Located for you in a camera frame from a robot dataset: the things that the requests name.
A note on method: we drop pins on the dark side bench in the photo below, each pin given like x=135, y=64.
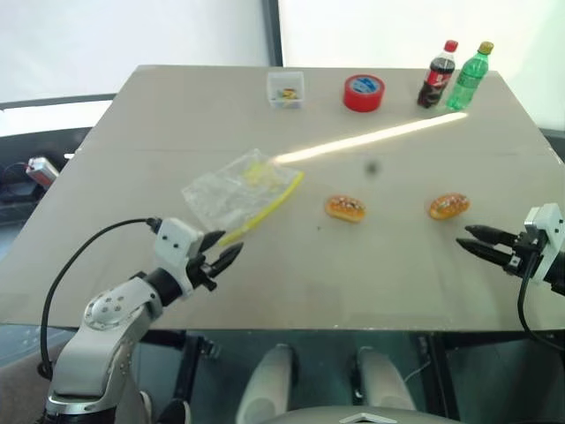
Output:
x=44, y=141

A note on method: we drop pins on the glazed orange bread roll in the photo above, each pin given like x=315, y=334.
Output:
x=345, y=208
x=449, y=206

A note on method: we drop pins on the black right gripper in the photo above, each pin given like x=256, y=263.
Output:
x=523, y=254

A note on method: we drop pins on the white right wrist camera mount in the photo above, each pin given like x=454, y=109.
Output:
x=549, y=221

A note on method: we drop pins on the white and red device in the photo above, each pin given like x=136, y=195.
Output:
x=42, y=170

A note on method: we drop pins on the clear yellow-zip plastic bag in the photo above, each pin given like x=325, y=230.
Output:
x=220, y=194

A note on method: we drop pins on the green plastic bottle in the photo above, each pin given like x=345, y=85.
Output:
x=465, y=81

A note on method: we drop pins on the clear plastic box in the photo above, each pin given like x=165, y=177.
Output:
x=286, y=90

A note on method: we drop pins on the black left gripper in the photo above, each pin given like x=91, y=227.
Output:
x=203, y=269

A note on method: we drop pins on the grey rounded robot leg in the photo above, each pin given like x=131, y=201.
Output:
x=381, y=375
x=269, y=380

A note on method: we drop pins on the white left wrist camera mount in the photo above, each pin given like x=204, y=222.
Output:
x=176, y=240

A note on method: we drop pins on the dark window post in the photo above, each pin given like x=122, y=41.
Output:
x=273, y=31

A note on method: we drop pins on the black shoe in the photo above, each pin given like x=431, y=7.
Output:
x=174, y=413

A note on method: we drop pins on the grey robot torso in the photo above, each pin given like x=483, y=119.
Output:
x=366, y=417

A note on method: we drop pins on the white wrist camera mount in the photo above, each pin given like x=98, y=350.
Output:
x=176, y=240
x=549, y=221

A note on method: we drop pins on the cola bottle red cap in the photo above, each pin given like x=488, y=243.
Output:
x=434, y=79

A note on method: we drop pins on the red tape roll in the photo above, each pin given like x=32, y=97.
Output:
x=363, y=97

